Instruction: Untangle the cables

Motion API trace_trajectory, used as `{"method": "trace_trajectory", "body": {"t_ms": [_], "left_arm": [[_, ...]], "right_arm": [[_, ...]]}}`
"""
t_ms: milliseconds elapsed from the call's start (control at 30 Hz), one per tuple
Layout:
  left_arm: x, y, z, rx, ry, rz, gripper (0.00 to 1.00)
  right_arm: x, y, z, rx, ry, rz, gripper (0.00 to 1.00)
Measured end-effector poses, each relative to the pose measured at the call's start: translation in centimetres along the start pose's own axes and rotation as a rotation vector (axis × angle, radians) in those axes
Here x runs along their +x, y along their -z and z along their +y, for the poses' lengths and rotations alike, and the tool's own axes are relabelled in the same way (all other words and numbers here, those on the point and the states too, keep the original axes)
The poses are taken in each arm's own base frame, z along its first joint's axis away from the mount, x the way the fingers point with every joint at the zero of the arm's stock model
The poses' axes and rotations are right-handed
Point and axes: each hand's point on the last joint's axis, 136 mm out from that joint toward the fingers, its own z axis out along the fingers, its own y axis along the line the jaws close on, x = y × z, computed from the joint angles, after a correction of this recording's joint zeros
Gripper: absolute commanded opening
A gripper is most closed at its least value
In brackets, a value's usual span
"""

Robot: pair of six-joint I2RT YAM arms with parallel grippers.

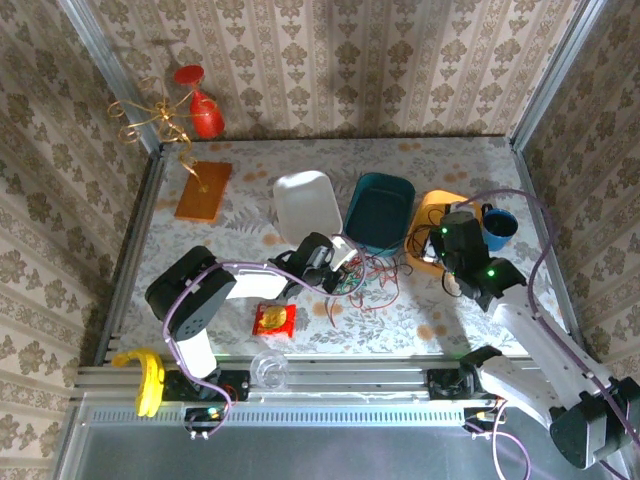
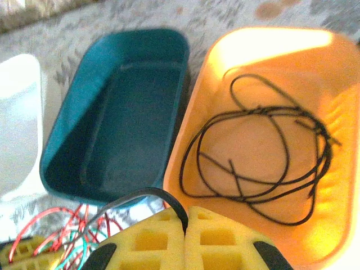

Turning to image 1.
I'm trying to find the black cable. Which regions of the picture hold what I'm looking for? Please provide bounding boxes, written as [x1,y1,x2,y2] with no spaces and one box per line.
[324,204,452,329]

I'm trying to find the red cable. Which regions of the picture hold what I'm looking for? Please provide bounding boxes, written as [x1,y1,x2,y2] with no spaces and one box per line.
[344,248,402,315]

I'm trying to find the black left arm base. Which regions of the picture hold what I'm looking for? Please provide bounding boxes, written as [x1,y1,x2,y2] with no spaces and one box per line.
[163,368,251,402]

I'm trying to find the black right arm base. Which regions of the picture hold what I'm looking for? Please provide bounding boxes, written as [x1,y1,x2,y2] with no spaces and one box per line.
[427,364,501,401]

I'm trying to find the blue cup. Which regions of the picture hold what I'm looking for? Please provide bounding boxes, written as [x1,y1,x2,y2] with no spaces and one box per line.
[479,203,520,253]

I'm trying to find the orange plastic tray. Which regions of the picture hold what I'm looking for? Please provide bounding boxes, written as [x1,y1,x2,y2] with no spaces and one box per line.
[405,188,484,277]

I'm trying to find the white plastic tray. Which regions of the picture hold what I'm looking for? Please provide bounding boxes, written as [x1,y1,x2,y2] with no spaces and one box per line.
[272,169,344,252]

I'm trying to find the teal plastic tray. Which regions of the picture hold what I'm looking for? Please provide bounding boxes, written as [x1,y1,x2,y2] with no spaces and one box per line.
[342,172,417,259]

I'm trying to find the red snack packet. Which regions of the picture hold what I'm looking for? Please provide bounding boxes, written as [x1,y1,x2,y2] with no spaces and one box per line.
[251,302,298,341]

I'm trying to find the clear drinking glass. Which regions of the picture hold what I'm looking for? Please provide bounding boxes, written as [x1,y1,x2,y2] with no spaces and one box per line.
[251,349,290,392]

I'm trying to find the orange wooden board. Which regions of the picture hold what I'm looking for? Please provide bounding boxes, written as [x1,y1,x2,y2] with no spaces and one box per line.
[173,160,234,223]

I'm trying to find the grey metal sheet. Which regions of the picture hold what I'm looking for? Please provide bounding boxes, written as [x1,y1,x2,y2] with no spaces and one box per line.
[53,389,632,480]

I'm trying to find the small circuit board with LED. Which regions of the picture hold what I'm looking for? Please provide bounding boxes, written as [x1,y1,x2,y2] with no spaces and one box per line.
[462,405,507,441]
[183,405,227,442]

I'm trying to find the red wine glass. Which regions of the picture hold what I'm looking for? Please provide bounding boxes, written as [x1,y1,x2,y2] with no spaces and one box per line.
[173,64,226,139]

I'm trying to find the yellow banana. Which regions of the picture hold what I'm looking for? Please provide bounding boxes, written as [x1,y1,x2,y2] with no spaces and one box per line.
[110,347,167,419]

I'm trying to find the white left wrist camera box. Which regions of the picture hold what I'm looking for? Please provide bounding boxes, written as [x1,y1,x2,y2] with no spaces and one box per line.
[329,235,359,272]

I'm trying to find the aluminium table edge rail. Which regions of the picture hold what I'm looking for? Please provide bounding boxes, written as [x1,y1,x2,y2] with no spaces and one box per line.
[73,355,612,402]

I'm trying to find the aluminium frame post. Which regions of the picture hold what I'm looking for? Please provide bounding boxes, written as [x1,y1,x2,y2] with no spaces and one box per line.
[508,0,604,151]
[57,0,167,154]

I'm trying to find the gold wire stand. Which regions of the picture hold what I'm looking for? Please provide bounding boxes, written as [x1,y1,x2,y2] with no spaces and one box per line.
[107,74,211,195]

